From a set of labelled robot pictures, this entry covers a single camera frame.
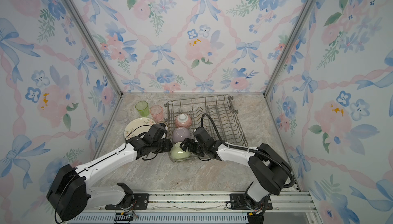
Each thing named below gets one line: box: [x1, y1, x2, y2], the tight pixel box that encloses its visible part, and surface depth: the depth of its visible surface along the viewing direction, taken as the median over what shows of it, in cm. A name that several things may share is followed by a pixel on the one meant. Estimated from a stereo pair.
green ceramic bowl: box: [169, 141, 191, 161], surface depth 85 cm
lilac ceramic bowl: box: [171, 126, 191, 143], surface depth 92 cm
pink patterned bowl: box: [174, 113, 192, 128], surface depth 101 cm
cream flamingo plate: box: [123, 117, 156, 140], surface depth 102 cm
